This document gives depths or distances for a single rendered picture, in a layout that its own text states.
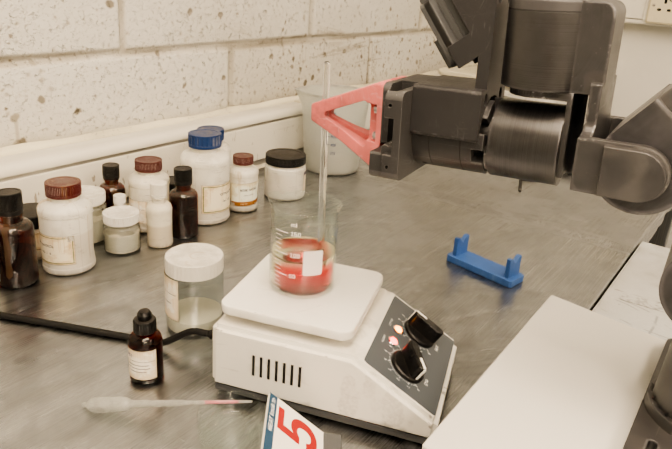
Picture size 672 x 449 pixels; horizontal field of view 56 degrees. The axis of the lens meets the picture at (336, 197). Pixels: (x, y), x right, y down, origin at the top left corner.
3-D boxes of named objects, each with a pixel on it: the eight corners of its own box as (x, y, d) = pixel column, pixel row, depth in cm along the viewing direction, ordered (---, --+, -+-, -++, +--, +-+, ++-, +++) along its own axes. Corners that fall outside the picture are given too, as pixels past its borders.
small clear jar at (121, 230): (142, 241, 84) (141, 204, 83) (139, 256, 80) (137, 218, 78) (106, 241, 83) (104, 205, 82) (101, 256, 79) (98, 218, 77)
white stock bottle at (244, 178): (222, 204, 99) (222, 152, 96) (249, 200, 101) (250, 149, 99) (234, 215, 95) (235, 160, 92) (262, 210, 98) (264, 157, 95)
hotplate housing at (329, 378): (454, 364, 62) (465, 293, 60) (433, 453, 51) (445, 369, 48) (249, 317, 68) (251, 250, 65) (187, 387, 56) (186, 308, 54)
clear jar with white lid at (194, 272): (218, 305, 70) (218, 239, 67) (228, 334, 65) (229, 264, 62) (162, 312, 68) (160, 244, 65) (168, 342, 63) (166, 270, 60)
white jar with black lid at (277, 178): (277, 204, 101) (279, 161, 98) (256, 191, 106) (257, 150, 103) (312, 197, 105) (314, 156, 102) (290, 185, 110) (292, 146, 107)
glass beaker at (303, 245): (348, 284, 59) (355, 199, 56) (313, 313, 54) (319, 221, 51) (285, 264, 62) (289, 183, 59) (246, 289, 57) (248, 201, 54)
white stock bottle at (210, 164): (172, 222, 91) (170, 135, 87) (192, 205, 98) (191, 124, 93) (218, 229, 90) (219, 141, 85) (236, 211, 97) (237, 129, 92)
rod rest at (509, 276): (523, 281, 81) (528, 256, 79) (509, 289, 78) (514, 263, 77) (460, 254, 87) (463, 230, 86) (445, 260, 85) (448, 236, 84)
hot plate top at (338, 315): (385, 280, 61) (386, 272, 61) (350, 344, 50) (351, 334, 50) (271, 257, 64) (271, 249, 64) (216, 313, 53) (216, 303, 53)
